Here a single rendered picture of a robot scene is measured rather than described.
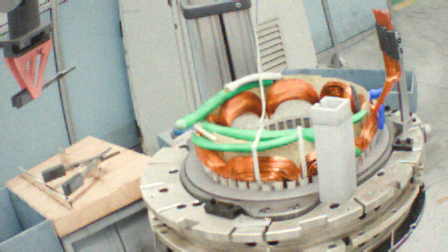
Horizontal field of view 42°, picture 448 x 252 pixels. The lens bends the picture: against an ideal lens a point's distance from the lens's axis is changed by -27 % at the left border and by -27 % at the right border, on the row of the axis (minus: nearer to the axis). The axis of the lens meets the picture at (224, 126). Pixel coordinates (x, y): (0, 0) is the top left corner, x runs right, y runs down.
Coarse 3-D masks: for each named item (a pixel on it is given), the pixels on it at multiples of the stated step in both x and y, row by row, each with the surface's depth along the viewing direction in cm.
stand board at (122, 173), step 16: (80, 144) 98; (96, 144) 97; (112, 144) 96; (48, 160) 95; (80, 160) 93; (112, 160) 91; (128, 160) 90; (144, 160) 89; (64, 176) 88; (112, 176) 86; (128, 176) 85; (32, 192) 84; (80, 192) 83; (96, 192) 82; (112, 192) 82; (128, 192) 84; (48, 208) 79; (64, 208) 79; (80, 208) 78; (96, 208) 80; (112, 208) 82; (64, 224) 77; (80, 224) 78
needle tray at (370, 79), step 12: (288, 72) 112; (300, 72) 111; (312, 72) 110; (324, 72) 110; (336, 72) 109; (348, 72) 108; (360, 72) 107; (372, 72) 106; (384, 72) 105; (408, 72) 103; (360, 84) 108; (372, 84) 107; (396, 84) 105; (408, 84) 104; (396, 96) 95; (408, 96) 94; (396, 108) 96
